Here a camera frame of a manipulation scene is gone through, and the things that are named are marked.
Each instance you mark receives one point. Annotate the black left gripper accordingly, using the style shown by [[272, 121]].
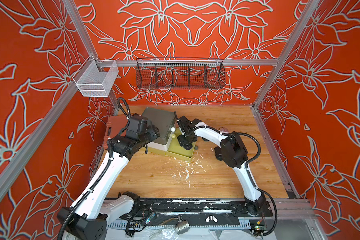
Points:
[[154, 131]]

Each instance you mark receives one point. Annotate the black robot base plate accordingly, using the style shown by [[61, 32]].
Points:
[[210, 214]]

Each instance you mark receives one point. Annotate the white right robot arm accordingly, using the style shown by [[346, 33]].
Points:
[[233, 153]]

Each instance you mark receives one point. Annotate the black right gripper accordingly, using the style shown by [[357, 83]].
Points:
[[185, 139]]

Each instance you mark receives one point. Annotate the black wire wall basket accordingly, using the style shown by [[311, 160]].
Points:
[[172, 73]]

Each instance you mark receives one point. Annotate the white mesh wall basket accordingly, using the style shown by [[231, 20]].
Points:
[[96, 78]]

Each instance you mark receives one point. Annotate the yellow-green bottom drawer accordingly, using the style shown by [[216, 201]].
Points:
[[178, 152]]

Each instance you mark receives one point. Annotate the white pink computer mouse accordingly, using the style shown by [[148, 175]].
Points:
[[224, 130]]

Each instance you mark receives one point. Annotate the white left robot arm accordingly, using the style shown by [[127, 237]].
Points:
[[84, 219]]

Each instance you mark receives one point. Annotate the red plastic tool case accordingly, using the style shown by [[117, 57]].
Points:
[[113, 127]]

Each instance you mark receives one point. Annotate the metal cylindrical fitting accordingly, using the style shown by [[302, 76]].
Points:
[[182, 227]]

